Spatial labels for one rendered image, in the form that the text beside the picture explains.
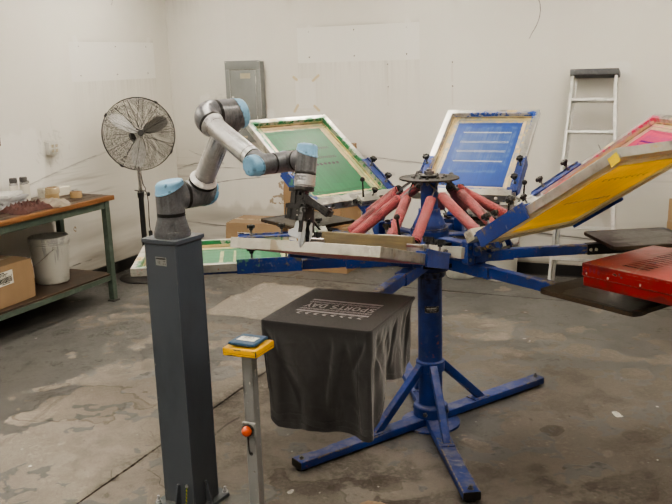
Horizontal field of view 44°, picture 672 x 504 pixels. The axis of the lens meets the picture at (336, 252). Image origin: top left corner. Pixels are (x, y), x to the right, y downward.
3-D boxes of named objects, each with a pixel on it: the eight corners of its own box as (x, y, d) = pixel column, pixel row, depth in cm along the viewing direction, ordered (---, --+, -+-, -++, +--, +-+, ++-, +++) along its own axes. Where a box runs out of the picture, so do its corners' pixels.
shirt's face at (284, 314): (369, 332, 297) (369, 331, 297) (261, 320, 315) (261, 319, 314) (413, 297, 339) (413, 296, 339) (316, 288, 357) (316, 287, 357)
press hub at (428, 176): (455, 443, 422) (456, 175, 392) (383, 431, 437) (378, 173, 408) (476, 413, 456) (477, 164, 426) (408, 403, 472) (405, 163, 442)
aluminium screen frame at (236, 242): (380, 257, 281) (381, 246, 281) (229, 247, 305) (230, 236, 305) (446, 266, 353) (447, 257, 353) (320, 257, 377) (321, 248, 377)
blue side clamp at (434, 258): (427, 266, 325) (428, 248, 325) (414, 265, 327) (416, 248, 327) (448, 269, 352) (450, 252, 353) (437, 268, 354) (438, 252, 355)
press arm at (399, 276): (335, 340, 317) (334, 324, 315) (320, 338, 319) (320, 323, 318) (435, 265, 426) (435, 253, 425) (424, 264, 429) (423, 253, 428)
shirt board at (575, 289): (696, 313, 333) (697, 293, 331) (633, 334, 310) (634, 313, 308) (458, 257, 439) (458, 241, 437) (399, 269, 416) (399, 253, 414)
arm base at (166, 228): (146, 237, 345) (144, 214, 343) (170, 231, 358) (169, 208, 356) (174, 240, 338) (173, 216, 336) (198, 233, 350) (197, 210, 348)
